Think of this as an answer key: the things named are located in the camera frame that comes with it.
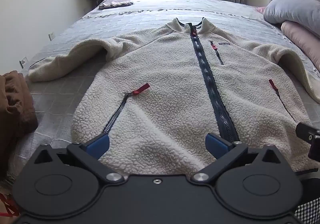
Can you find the brown cloth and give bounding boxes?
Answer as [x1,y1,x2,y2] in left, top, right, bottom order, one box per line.
[0,70,38,181]

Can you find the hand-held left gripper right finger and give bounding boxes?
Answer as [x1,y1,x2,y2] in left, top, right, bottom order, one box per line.
[191,133,283,183]

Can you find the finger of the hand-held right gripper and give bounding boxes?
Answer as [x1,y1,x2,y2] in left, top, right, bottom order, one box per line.
[296,122,320,143]

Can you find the black white checked cloth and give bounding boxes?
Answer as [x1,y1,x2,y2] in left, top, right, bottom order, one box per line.
[294,198,320,224]

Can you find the cream fleece zip jacket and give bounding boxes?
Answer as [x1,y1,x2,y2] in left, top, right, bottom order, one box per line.
[27,17,320,176]

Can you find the red strap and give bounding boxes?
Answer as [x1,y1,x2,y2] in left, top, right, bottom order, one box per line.
[0,192,20,217]

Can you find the pink pillow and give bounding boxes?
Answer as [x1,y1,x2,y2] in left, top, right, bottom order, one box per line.
[280,21,320,72]

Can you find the bed with grey bedspread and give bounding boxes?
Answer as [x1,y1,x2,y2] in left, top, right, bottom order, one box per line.
[14,0,320,182]

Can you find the folded purple cloth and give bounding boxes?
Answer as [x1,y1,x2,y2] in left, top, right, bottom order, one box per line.
[99,0,134,10]

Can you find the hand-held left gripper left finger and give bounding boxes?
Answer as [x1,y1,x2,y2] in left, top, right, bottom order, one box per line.
[33,133,125,183]

